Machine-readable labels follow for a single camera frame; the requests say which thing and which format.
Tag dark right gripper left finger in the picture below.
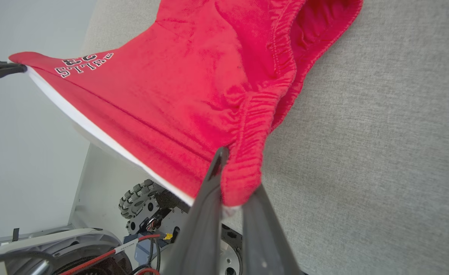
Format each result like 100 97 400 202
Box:
163 147 229 275

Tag blue electronics box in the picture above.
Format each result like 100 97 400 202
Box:
134 240 152 264

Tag red basketball shorts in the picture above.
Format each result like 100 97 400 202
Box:
9 0 363 207

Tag black base cable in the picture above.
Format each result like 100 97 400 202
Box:
148 239 162 275

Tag black omni wheel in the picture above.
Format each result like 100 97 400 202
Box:
118 179 166 230

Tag white round robot cover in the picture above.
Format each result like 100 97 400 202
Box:
0 228 133 275

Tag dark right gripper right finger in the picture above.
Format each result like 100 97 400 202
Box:
242 183 301 275

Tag grey fabric sofa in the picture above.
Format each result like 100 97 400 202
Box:
81 0 449 275

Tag long red wire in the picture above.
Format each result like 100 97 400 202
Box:
58 234 168 275

